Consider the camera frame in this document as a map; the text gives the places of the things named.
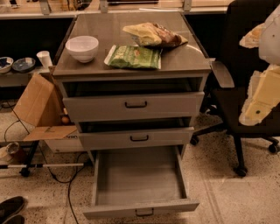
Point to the grey bottom drawer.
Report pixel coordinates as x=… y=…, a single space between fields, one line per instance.
x=139 y=182

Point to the grey drawer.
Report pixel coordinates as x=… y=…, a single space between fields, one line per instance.
x=135 y=138
x=133 y=106
x=139 y=182

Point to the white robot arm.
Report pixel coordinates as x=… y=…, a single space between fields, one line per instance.
x=264 y=87

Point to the grey top drawer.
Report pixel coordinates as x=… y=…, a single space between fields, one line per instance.
x=133 y=106

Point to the grey middle drawer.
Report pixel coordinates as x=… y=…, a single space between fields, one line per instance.
x=135 y=138

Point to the green snack bag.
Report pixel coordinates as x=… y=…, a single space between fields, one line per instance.
x=136 y=57

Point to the small orange ball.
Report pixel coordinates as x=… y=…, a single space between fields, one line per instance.
x=65 y=120

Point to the yellow brown snack bag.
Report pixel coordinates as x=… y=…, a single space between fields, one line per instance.
x=154 y=35

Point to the open cardboard box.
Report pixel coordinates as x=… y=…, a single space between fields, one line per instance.
x=40 y=105

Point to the white paper cup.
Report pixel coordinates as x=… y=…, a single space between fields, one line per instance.
x=45 y=59

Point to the blue ceramic bowl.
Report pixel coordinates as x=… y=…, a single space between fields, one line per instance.
x=24 y=65

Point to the black white stand bar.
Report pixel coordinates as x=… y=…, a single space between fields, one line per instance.
x=25 y=167

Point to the brown paper cup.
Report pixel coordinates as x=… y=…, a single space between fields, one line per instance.
x=12 y=153

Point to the blue white bowl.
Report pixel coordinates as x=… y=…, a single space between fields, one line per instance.
x=5 y=64

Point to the black shoe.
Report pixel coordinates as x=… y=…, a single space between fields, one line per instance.
x=9 y=211

